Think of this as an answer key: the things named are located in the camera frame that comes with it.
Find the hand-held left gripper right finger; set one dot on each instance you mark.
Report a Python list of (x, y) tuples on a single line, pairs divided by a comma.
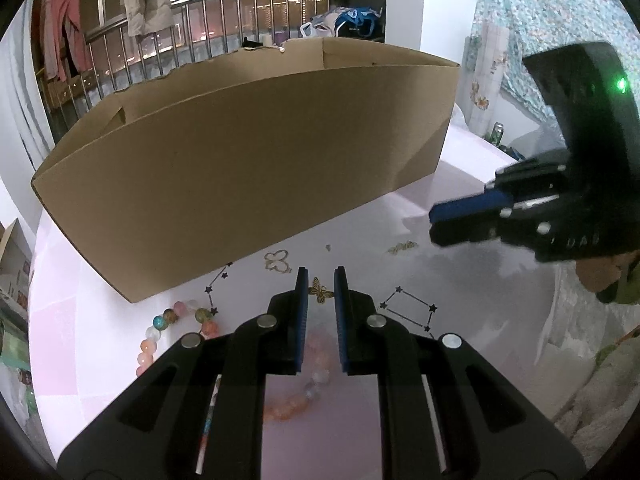
[(341, 325)]

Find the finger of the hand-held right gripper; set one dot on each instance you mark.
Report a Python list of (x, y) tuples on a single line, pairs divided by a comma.
[(465, 208), (470, 232)]

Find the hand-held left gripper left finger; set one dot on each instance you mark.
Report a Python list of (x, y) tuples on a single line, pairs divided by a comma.
[(301, 325)]

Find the gold butterfly charm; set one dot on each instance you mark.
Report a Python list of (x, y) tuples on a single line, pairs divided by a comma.
[(320, 291)]

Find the outline butterfly charm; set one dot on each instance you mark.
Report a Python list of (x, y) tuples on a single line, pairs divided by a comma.
[(271, 260)]

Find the brown cardboard box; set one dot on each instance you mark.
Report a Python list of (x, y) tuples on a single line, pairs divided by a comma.
[(240, 160)]

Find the person's right hand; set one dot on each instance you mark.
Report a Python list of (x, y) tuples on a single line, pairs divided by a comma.
[(597, 272)]

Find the pink printed tablecloth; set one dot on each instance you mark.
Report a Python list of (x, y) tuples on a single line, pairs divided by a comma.
[(475, 310)]

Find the green bottle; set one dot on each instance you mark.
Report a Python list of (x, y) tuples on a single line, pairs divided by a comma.
[(495, 135)]

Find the rolled floral mat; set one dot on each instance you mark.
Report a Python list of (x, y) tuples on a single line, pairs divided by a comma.
[(485, 80)]

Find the teal floral hanging cloth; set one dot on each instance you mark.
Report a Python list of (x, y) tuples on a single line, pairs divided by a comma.
[(540, 10)]

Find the blue bag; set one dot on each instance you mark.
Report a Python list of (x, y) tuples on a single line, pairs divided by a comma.
[(357, 22)]

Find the white fluffy cloth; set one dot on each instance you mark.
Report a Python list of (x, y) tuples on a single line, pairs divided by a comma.
[(605, 410)]

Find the small white plastic bag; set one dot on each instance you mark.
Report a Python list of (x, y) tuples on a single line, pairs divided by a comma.
[(315, 31)]

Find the small black object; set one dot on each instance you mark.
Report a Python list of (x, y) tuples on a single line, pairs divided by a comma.
[(251, 44)]

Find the small open cardboard box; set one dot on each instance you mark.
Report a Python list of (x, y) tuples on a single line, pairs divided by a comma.
[(15, 265)]

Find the metal balcony railing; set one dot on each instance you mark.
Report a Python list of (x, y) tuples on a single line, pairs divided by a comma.
[(215, 25)]

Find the white curtain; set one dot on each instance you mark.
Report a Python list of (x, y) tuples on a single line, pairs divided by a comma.
[(22, 125)]

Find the red hanging garment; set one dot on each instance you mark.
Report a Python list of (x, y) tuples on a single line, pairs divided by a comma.
[(62, 25)]

